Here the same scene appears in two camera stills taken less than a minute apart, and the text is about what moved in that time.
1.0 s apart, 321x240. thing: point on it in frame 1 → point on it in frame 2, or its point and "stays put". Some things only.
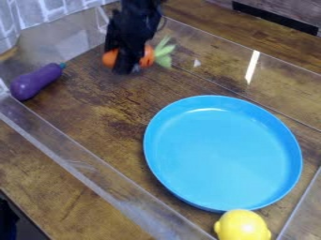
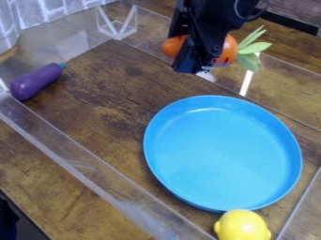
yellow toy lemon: x=242 y=224 stays put
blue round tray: x=223 y=153 stays put
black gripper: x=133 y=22 → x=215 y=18
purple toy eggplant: x=28 y=83 stays put
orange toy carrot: x=160 y=54 → x=232 y=51
